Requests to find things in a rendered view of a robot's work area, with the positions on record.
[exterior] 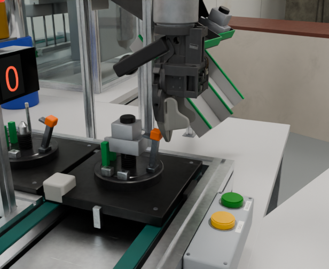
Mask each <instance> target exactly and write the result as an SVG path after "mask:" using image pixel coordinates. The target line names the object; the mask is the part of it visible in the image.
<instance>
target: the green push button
mask: <svg viewBox="0 0 329 269"><path fill-rule="evenodd" d="M243 202H244V198H243V197H242V196H241V195H240V194H238V193H234V192H227V193H224V194H223V195H222V196H221V203H222V204H223V205H224V206H226V207H230V208H237V207H240V206H242V205H243Z"/></svg>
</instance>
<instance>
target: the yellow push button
mask: <svg viewBox="0 0 329 269"><path fill-rule="evenodd" d="M211 224H212V225H213V226H214V227H216V228H219V229H229V228H232V227H233V226H234V225H235V217H234V215H232V214H231V213H229V212H226V211H218V212H215V213H214V214H212V216H211Z"/></svg>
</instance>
